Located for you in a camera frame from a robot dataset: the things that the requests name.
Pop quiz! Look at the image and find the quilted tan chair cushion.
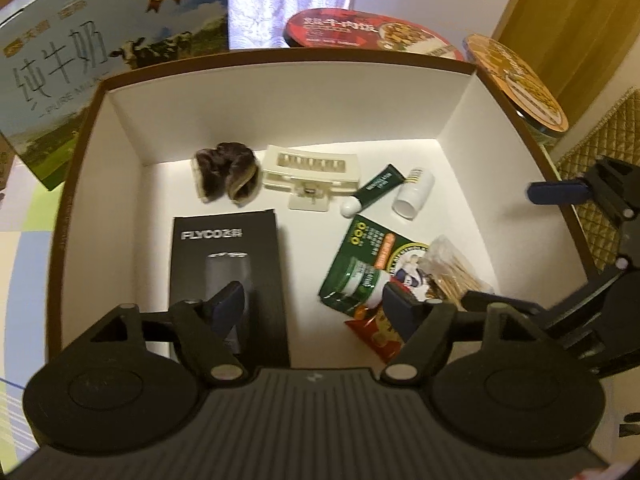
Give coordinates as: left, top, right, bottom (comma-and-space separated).
552, 87, 640, 281

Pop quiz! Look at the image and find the brown velvet scrunchie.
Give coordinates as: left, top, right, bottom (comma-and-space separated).
192, 142, 261, 206

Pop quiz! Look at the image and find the green milk carton box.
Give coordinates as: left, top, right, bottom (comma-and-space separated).
0, 0, 231, 192

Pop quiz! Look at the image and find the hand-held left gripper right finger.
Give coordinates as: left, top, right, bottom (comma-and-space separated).
381, 282, 543, 387

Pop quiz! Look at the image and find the green printed packet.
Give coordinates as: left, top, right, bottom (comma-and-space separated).
318, 214, 433, 318

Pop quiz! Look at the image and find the red snack packet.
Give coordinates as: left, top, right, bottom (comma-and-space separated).
345, 305, 408, 363

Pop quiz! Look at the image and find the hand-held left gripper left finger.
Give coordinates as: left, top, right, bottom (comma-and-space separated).
85, 280, 248, 387

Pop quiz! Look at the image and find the dark green tube white cap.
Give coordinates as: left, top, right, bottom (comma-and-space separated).
340, 164, 406, 218

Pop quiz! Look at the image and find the small white bottle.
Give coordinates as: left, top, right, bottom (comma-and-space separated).
391, 167, 434, 219

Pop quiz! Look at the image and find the large brown cardboard box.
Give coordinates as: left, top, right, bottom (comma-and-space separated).
47, 49, 601, 366

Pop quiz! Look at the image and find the black shaver box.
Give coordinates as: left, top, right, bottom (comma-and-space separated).
167, 208, 292, 368

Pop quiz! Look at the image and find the wooden door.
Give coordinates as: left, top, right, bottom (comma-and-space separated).
492, 0, 640, 126

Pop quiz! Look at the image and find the clear bag of wooden toothpicks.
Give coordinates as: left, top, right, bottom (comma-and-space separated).
422, 235, 496, 306

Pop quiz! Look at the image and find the white curtain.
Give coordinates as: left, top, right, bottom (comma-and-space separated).
227, 0, 361, 51

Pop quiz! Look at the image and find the white hair claw clip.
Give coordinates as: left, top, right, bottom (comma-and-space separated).
262, 145, 360, 211

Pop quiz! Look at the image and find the red lid instant food bowl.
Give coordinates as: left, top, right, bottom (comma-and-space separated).
283, 8, 466, 63

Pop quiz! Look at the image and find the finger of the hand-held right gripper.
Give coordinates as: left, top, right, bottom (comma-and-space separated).
461, 279, 609, 330
527, 157, 640, 269

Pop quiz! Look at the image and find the orange lid instant food bowl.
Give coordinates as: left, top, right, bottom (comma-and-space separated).
462, 34, 571, 148

